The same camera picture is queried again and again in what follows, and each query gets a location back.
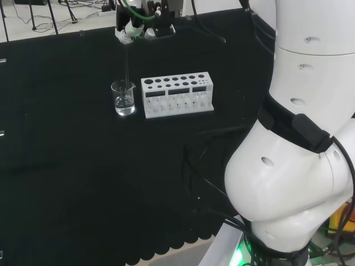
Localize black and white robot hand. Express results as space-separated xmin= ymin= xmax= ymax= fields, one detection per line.
xmin=115 ymin=0 xmax=177 ymax=45

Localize clear glass rod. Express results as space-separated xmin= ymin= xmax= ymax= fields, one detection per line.
xmin=124 ymin=41 xmax=130 ymax=96

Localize white test tube rack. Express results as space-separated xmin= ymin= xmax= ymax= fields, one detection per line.
xmin=140 ymin=71 xmax=215 ymax=120

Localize white power strip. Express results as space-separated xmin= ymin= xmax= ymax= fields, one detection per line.
xmin=83 ymin=4 xmax=118 ymax=19

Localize clear glass beaker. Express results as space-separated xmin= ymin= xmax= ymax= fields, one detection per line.
xmin=110 ymin=79 xmax=136 ymax=116

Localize black tripod leg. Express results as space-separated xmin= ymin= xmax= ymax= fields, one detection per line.
xmin=0 ymin=0 xmax=9 ymax=43
xmin=46 ymin=0 xmax=59 ymax=35
xmin=65 ymin=0 xmax=79 ymax=24
xmin=29 ymin=0 xmax=38 ymax=30

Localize black bench cloth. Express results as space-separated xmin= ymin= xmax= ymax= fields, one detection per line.
xmin=0 ymin=7 xmax=278 ymax=264

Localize yellow stop button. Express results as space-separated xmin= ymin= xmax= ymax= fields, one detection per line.
xmin=328 ymin=202 xmax=355 ymax=237

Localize green cable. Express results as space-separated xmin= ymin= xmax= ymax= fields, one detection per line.
xmin=121 ymin=0 xmax=156 ymax=21

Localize thin black looped cable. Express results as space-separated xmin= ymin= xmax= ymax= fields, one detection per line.
xmin=190 ymin=0 xmax=227 ymax=44

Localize black cable bundle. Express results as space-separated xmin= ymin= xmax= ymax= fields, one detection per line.
xmin=180 ymin=124 xmax=252 ymax=232

